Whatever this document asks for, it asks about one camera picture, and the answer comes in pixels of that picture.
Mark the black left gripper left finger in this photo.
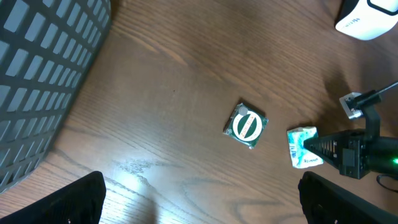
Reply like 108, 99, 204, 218
1, 171, 106, 224

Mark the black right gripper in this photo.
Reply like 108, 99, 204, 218
303, 130, 369, 179

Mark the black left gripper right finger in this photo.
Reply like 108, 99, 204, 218
298, 171, 397, 224

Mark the teal gum box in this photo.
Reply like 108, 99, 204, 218
287, 126, 323, 169

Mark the dark green soap packet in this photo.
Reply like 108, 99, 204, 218
223, 103, 269, 149

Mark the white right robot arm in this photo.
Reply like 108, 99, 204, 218
303, 90, 397, 179

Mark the grey plastic mesh basket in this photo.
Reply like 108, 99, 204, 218
1, 0, 112, 192

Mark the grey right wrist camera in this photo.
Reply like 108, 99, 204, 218
339, 92, 363, 120

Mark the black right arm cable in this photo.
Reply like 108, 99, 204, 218
373, 81, 398, 192

